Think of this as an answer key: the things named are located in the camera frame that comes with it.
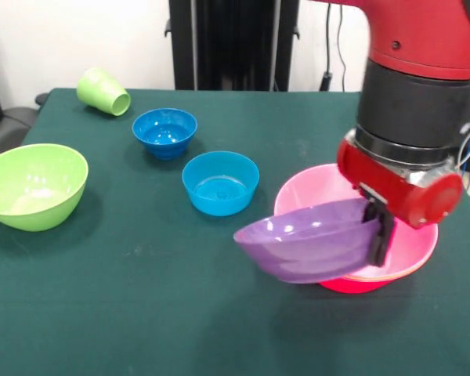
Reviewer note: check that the light blue plastic bowl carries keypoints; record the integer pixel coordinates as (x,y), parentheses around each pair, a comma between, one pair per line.
(219,188)

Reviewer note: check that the dark blue plastic bowl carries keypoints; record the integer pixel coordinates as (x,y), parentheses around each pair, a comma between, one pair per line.
(164,133)

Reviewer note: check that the pink plastic bowl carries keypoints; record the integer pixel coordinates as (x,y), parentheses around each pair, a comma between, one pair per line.
(352,288)
(309,188)

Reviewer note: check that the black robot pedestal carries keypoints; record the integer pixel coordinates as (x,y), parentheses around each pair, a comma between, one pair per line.
(235,39)

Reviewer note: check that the dark green table cloth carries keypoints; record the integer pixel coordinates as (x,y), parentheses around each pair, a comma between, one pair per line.
(141,293)

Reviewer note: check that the purple plastic bowl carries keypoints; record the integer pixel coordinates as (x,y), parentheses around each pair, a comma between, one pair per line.
(305,250)

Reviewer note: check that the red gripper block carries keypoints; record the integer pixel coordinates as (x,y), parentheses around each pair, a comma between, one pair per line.
(415,199)

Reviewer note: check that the green plastic bowl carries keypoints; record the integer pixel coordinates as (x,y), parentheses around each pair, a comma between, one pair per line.
(31,188)

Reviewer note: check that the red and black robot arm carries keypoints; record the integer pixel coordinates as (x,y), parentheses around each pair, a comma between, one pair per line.
(415,98)

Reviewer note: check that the green plastic cup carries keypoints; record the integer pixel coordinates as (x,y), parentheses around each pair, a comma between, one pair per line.
(100,92)

